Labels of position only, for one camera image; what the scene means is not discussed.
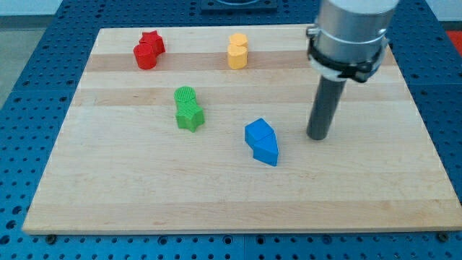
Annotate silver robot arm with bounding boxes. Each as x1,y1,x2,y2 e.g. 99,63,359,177
306,0,398,83

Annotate blue cube block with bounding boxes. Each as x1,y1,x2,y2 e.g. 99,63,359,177
245,118,274,147

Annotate blue triangle block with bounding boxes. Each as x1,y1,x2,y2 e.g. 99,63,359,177
253,133,279,167

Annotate wooden board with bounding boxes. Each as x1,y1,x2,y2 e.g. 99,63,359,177
22,25,461,235

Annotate green star block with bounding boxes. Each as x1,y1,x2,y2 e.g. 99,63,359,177
175,100,205,132

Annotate green cylinder block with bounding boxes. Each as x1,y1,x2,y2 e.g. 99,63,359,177
174,86,196,108

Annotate yellow cylinder block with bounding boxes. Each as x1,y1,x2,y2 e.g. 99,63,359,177
227,44,248,69

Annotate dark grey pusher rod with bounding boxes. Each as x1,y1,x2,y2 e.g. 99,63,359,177
306,76,346,140

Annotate red cylinder block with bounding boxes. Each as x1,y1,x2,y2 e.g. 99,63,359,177
134,43,157,70

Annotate red star block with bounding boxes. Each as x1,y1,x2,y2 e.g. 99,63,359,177
139,30,165,56

